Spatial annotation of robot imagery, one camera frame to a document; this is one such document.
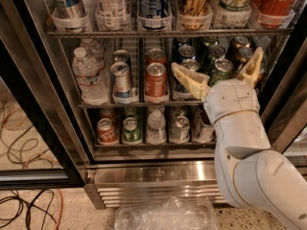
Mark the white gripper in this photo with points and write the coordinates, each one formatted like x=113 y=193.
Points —
x=232 y=100

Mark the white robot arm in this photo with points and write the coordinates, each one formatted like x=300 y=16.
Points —
x=249 y=172

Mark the front green soda can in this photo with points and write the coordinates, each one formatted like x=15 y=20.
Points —
x=220 y=70

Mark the green soda can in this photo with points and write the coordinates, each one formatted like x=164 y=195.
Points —
x=206 y=41
x=131 y=130
x=214 y=52
x=220 y=70

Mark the middle green soda can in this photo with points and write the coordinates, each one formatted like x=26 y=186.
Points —
x=214 y=52

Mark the middle brown soda can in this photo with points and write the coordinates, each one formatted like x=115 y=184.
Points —
x=243 y=55

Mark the brown soda can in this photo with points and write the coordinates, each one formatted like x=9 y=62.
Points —
x=261 y=73
x=243 y=55
x=236 y=43

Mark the front blue pepsi can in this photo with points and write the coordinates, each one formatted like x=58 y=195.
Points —
x=193 y=66

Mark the blue pepsi can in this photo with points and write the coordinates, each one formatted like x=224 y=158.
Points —
x=185 y=52
x=179 y=41
x=193 y=66

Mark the front brown soda can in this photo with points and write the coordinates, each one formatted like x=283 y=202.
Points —
x=261 y=73

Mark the rear green soda can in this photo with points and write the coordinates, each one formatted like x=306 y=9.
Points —
x=206 y=41

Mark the rear brown soda can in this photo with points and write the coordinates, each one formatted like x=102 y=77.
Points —
x=236 y=43

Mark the middle blue pepsi can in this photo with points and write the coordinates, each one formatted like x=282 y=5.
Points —
x=185 y=52

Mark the rear blue pepsi can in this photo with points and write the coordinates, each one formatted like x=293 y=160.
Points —
x=179 y=41

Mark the front orange soda can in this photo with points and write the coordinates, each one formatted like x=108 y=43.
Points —
x=155 y=80

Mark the orange soda can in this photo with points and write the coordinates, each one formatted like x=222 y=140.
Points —
x=155 y=80
x=156 y=55

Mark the bottom silver can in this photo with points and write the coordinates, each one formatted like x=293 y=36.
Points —
x=180 y=129

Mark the rear orange soda can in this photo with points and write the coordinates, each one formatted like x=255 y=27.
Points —
x=156 y=55

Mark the gold tall can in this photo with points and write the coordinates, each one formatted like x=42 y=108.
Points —
x=192 y=13

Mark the red coca-cola can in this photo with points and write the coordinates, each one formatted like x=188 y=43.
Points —
x=273 y=12

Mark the stainless steel display fridge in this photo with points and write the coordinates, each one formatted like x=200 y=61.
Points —
x=122 y=174

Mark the rear silver can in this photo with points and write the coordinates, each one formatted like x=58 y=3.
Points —
x=121 y=55

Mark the bottom green soda can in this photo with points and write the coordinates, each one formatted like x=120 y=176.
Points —
x=131 y=130

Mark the white labelled tall can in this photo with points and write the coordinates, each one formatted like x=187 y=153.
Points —
x=114 y=12

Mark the bottom red soda can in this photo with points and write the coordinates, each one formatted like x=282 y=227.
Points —
x=106 y=130

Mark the open glass fridge door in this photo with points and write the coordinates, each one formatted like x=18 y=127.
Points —
x=28 y=112

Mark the bottom brown drink bottle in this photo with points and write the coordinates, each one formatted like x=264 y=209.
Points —
x=202 y=129

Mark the bottom small water bottle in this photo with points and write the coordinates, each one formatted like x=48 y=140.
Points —
x=156 y=133

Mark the front clear water bottle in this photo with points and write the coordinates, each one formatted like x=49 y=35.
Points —
x=90 y=78

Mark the clear water bottle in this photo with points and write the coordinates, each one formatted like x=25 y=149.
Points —
x=95 y=49
x=90 y=78

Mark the rear clear water bottle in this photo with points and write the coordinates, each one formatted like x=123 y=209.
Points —
x=95 y=49

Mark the clear plastic bin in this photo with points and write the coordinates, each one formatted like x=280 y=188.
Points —
x=172 y=213

